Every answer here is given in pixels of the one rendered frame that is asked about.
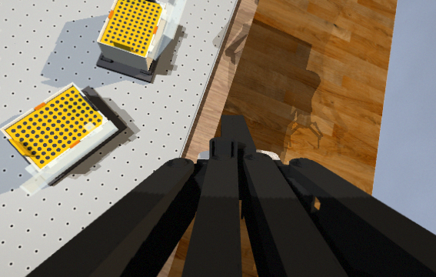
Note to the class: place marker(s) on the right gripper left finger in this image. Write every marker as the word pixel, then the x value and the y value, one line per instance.
pixel 136 236

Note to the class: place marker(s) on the light grey perforated plate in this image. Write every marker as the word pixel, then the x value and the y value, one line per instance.
pixel 45 45

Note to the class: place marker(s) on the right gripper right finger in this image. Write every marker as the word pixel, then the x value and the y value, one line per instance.
pixel 366 237

